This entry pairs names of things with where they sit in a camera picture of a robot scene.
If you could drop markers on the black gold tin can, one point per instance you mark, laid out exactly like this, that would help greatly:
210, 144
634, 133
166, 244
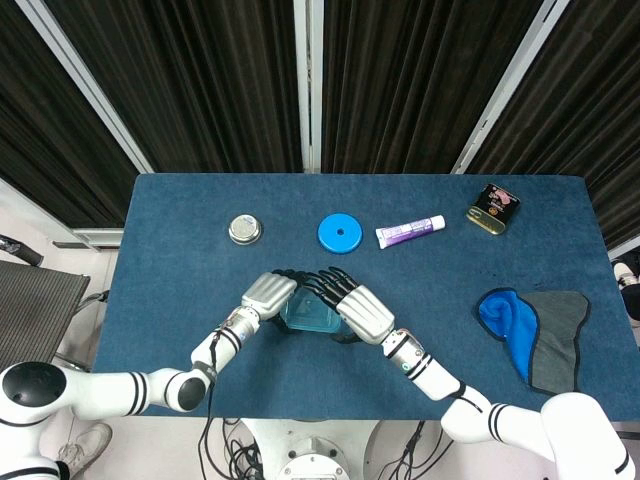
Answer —
492, 210

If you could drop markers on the black mesh chair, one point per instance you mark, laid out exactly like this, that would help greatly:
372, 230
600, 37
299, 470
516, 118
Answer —
35, 305

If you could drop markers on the round metal tin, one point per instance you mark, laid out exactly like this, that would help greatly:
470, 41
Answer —
245, 229

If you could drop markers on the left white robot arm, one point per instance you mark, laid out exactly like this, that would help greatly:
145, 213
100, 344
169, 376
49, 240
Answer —
160, 390

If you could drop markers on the dark pleated curtain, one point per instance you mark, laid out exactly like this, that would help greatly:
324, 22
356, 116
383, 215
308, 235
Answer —
215, 85

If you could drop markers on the white metal frame post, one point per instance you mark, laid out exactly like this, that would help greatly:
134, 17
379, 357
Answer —
85, 80
307, 85
505, 95

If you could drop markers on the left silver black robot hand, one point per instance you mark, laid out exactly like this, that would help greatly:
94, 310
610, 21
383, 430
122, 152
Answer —
267, 295

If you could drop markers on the blue grey cloth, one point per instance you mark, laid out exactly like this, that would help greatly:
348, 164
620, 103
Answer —
545, 340

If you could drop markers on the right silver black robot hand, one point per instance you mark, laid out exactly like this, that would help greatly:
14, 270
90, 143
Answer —
365, 312

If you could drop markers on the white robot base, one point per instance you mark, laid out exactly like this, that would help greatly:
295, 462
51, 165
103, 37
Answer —
310, 440

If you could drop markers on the purple white tube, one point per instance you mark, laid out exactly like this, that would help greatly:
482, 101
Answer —
405, 234

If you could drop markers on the blue fabric table cover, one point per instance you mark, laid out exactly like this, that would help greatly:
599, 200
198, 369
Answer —
350, 380

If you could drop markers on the white sneaker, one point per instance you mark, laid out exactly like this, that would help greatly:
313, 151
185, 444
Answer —
85, 445

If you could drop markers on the blue disc with hole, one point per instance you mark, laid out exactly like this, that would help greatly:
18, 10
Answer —
339, 240

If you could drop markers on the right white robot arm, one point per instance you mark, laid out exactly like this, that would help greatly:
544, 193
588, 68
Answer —
440, 375

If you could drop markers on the white shoe with black sole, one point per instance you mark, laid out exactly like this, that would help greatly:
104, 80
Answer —
625, 275

